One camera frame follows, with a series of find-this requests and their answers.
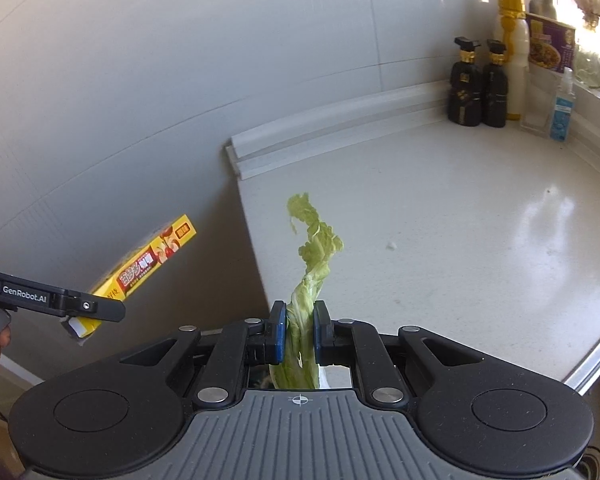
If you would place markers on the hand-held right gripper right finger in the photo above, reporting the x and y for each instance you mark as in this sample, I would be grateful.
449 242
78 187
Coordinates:
322 332

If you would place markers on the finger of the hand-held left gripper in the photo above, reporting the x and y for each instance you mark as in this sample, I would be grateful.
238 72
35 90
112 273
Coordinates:
100 306

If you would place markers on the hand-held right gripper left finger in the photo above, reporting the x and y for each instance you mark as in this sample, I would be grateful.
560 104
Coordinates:
277 332

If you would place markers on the green cabbage leaf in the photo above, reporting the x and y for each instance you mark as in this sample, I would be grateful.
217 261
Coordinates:
310 280

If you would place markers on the yellow printed cardboard box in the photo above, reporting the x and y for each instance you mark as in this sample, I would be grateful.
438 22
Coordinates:
145 265

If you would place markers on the dark sauce bottle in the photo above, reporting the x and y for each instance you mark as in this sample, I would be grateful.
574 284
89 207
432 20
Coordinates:
495 87
465 85

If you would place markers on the clear square container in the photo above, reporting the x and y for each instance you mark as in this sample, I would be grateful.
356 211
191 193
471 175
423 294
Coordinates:
535 105

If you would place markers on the clear spray bottle blue label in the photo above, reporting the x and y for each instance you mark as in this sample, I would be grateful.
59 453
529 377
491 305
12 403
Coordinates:
562 110

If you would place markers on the white bottle with yellow cap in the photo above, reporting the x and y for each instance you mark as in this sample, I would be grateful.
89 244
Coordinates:
512 60

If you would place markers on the purple instant noodle cup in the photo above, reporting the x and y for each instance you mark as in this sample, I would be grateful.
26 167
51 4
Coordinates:
550 42

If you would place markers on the clear glass jar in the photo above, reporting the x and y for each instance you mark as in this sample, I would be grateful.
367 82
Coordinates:
590 70

